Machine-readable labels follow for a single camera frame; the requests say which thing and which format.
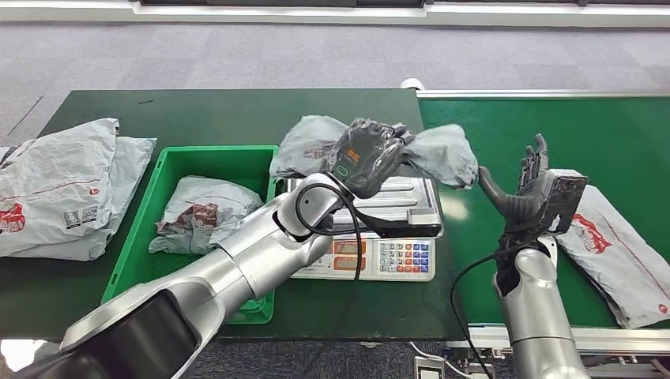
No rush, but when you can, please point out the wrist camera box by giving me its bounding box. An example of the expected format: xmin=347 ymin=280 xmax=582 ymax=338
xmin=349 ymin=201 xmax=444 ymax=240
xmin=539 ymin=168 xmax=589 ymax=237

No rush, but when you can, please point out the pale grey flat parcel bag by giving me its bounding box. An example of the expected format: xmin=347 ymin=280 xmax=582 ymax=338
xmin=0 ymin=137 xmax=158 ymax=261

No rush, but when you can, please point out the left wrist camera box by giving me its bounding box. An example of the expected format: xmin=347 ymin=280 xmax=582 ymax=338
xmin=349 ymin=201 xmax=444 ymax=240

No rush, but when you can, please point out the green plastic crate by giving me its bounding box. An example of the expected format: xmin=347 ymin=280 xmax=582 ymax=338
xmin=101 ymin=145 xmax=280 ymax=326

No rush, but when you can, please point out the grey parcel red dragon print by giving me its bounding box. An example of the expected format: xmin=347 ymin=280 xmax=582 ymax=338
xmin=555 ymin=184 xmax=670 ymax=331

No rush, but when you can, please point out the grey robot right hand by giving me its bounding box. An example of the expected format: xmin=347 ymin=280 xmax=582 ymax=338
xmin=477 ymin=133 xmax=551 ymax=237

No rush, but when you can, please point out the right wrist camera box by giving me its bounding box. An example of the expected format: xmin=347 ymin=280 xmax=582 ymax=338
xmin=539 ymin=168 xmax=589 ymax=237

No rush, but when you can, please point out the white power strip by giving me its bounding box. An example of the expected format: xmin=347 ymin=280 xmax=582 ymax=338
xmin=413 ymin=356 xmax=446 ymax=379

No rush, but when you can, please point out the large grey parcel with barcodes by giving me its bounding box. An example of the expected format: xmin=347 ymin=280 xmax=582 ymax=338
xmin=0 ymin=118 xmax=122 ymax=258

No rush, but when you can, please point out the round chrome base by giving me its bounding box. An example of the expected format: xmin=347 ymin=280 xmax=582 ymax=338
xmin=0 ymin=340 xmax=47 ymax=373

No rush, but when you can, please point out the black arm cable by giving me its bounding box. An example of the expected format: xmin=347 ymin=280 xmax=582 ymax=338
xmin=294 ymin=178 xmax=365 ymax=284
xmin=449 ymin=244 xmax=531 ymax=379

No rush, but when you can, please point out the long grey parcel red print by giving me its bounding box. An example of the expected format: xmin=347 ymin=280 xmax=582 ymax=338
xmin=269 ymin=115 xmax=480 ymax=191

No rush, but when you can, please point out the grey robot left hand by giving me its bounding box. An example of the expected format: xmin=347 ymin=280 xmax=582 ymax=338
xmin=325 ymin=118 xmax=416 ymax=201

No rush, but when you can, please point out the white scale with steel tray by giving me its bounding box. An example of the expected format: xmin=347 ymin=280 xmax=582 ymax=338
xmin=274 ymin=174 xmax=446 ymax=283

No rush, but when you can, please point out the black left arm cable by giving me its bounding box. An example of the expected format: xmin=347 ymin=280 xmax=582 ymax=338
xmin=294 ymin=178 xmax=365 ymax=284

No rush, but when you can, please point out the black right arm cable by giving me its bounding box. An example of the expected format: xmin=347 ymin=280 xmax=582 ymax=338
xmin=449 ymin=244 xmax=531 ymax=379

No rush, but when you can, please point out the white floor cable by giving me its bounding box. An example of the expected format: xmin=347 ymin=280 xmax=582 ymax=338
xmin=408 ymin=340 xmax=475 ymax=379

